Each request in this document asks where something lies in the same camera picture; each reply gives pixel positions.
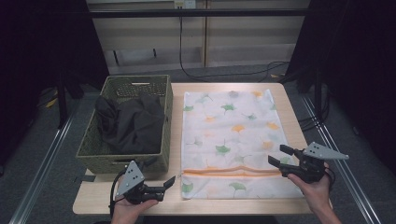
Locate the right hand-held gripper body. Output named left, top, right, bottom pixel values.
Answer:
left=281, top=141, right=350, bottom=184

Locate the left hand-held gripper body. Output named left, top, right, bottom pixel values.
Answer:
left=115, top=160, right=166, bottom=205

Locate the green woven basket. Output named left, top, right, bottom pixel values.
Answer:
left=76, top=74, right=174, bottom=175

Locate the leaf print mesh laundry bag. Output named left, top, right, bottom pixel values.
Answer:
left=180, top=89, right=304, bottom=200

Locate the black garment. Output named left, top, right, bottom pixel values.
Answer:
left=94, top=93, right=166, bottom=156

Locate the person's left hand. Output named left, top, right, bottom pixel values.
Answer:
left=110, top=195, right=160, bottom=224

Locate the person's right hand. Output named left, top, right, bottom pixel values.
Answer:
left=286, top=161, right=332, bottom=217

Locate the grey tape piece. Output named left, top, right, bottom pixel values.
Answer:
left=74, top=175, right=97, bottom=184

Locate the black metal stand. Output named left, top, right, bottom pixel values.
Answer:
left=55, top=69, right=70, bottom=131
left=313, top=69, right=323, bottom=122

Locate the dark curtain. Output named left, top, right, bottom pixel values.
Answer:
left=0, top=0, right=110, bottom=162
left=279, top=0, right=396, bottom=176

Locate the yellow floor tape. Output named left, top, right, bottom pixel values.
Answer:
left=44, top=97, right=59, bottom=109

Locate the black horizontal bar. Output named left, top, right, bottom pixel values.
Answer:
left=88, top=8, right=310, bottom=19

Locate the right hand-held gripper cable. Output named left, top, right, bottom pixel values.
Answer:
left=323, top=167, right=336, bottom=191

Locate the bundle of black floor cables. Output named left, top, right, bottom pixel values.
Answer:
left=297, top=91, right=332, bottom=133

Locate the aluminium floor rail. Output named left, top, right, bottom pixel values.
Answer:
left=8, top=108, right=80, bottom=224
left=300, top=94, right=383, bottom=224

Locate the black wall cable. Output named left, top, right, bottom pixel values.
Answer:
left=178, top=16, right=291, bottom=83

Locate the white wall outlet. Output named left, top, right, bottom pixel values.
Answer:
left=174, top=0, right=197, bottom=9

